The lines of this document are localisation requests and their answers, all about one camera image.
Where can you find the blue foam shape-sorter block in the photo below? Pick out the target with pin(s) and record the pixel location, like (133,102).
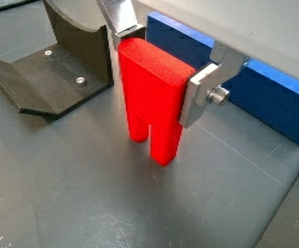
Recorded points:
(262,90)

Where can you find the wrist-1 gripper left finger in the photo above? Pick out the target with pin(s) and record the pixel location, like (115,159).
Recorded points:
(122,21)

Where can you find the dark grey curved fixture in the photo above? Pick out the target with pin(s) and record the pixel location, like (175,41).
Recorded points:
(54,80)

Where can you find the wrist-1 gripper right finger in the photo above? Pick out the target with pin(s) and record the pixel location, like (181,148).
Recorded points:
(205,89)

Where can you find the red two-pronged square-circle object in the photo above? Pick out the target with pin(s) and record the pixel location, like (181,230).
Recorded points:
(154,79)

